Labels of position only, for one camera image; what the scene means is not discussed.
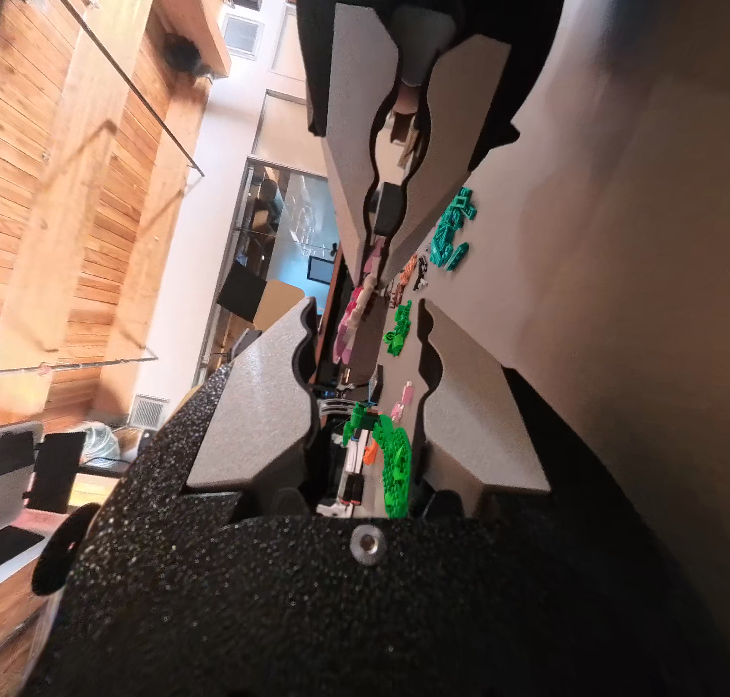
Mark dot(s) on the pink lego flower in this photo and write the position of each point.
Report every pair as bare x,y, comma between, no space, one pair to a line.
356,309

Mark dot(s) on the light pink lego petal piece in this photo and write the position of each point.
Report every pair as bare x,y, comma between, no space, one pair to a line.
408,393
398,410

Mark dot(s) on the white device with red black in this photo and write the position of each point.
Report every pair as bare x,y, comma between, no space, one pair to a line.
351,486

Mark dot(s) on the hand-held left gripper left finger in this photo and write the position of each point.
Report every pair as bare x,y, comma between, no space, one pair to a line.
256,417

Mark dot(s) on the clear plastic bag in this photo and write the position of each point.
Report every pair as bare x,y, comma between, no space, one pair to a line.
100,440

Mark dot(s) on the wall vent grille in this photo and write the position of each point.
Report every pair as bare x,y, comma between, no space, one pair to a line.
149,411

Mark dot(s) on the pile of bright green lego pieces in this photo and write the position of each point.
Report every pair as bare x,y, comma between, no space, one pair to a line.
399,332

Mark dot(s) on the glass partition wall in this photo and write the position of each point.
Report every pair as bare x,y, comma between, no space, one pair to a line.
268,217

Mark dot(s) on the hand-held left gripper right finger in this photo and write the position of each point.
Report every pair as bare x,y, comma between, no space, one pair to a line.
485,423

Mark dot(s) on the orange lego piece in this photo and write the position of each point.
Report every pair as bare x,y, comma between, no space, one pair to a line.
369,453

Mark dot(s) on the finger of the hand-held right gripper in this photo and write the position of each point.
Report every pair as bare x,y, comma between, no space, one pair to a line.
356,80
456,126

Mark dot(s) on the tan board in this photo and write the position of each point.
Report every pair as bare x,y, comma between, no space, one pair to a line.
282,303

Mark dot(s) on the pile of teal green lego pieces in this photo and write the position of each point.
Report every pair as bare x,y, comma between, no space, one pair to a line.
450,235

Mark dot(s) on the small screen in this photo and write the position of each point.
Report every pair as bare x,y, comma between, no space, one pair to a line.
319,269

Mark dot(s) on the black chair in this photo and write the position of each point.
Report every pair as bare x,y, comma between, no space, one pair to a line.
57,468

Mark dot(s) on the black panel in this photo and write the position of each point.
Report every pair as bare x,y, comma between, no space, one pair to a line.
239,294

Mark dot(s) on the pile of black lego pieces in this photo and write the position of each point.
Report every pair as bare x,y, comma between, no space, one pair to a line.
421,274

